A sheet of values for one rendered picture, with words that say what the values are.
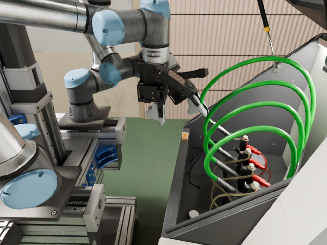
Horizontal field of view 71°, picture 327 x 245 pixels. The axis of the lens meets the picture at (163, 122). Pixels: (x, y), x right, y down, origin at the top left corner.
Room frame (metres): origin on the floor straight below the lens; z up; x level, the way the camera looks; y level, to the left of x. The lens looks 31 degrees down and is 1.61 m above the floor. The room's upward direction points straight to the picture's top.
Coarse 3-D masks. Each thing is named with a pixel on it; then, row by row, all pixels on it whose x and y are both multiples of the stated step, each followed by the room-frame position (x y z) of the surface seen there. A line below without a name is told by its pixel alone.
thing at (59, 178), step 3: (54, 171) 0.56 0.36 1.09; (57, 171) 0.59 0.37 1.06; (57, 174) 0.56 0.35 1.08; (57, 177) 0.55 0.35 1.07; (60, 177) 0.56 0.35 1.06; (57, 180) 0.54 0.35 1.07; (60, 180) 0.55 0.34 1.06; (57, 183) 0.53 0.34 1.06; (60, 183) 0.55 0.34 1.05; (57, 186) 0.53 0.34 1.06; (60, 186) 0.54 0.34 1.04; (57, 189) 0.52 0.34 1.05; (54, 192) 0.51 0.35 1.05; (45, 201) 0.48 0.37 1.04
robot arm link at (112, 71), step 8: (72, 0) 0.92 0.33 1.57; (80, 0) 0.92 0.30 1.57; (88, 40) 0.86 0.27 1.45; (96, 40) 0.84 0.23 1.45; (96, 48) 0.83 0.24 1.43; (104, 48) 0.82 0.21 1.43; (112, 48) 0.83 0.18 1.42; (96, 56) 0.84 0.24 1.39; (104, 56) 0.80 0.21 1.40; (112, 56) 0.80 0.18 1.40; (120, 56) 0.84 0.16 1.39; (104, 64) 0.77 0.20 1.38; (112, 64) 0.78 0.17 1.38; (120, 64) 0.79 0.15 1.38; (128, 64) 0.81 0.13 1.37; (104, 72) 0.76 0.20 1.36; (112, 72) 0.76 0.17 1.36; (120, 72) 0.78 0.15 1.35; (128, 72) 0.80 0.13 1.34; (104, 80) 0.77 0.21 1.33; (112, 80) 0.76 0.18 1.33; (120, 80) 0.78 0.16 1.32
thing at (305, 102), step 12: (252, 84) 0.63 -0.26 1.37; (264, 84) 0.62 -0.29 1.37; (276, 84) 0.61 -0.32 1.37; (288, 84) 0.61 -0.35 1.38; (228, 96) 0.64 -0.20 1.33; (300, 96) 0.60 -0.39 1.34; (216, 108) 0.64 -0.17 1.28; (204, 120) 0.65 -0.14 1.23; (204, 132) 0.65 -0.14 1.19; (228, 156) 0.63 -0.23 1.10
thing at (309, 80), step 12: (252, 60) 0.70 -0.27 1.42; (264, 60) 0.70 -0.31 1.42; (276, 60) 0.69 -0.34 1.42; (288, 60) 0.69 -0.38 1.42; (228, 72) 0.72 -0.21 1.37; (312, 84) 0.67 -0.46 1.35; (204, 96) 0.73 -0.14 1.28; (312, 96) 0.67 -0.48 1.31; (312, 108) 0.66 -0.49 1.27; (312, 120) 0.66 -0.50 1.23
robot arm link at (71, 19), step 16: (0, 0) 0.54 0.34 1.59; (16, 0) 0.56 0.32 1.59; (32, 0) 0.58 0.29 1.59; (48, 0) 0.60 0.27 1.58; (64, 0) 0.63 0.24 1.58; (0, 16) 0.54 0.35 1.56; (16, 16) 0.55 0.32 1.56; (32, 16) 0.57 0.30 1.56; (48, 16) 0.58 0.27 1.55; (64, 16) 0.60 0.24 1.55; (80, 16) 0.63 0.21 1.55; (80, 32) 0.64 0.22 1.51
